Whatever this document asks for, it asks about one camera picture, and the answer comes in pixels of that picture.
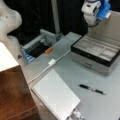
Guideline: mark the black pen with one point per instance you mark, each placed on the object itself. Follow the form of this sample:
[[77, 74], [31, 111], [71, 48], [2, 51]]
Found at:
[[92, 89]]

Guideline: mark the white spiral notebook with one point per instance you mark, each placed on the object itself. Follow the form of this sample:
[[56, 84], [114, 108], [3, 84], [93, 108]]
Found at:
[[56, 95]]

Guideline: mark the grey jewelry box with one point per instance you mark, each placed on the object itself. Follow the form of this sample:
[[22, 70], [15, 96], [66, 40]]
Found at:
[[99, 49]]

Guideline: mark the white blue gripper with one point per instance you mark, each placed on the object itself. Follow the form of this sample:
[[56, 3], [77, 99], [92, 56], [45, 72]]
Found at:
[[95, 11]]

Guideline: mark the metal binder clips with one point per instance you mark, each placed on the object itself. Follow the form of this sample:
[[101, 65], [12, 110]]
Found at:
[[76, 114]]

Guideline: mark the brown wooden shelf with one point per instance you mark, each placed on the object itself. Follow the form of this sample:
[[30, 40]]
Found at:
[[16, 102]]

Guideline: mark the white lamp shade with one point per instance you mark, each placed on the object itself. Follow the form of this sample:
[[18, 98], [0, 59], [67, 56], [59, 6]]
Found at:
[[7, 61]]

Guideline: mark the orange small object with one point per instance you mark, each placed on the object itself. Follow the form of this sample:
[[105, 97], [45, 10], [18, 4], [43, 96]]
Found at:
[[48, 50]]

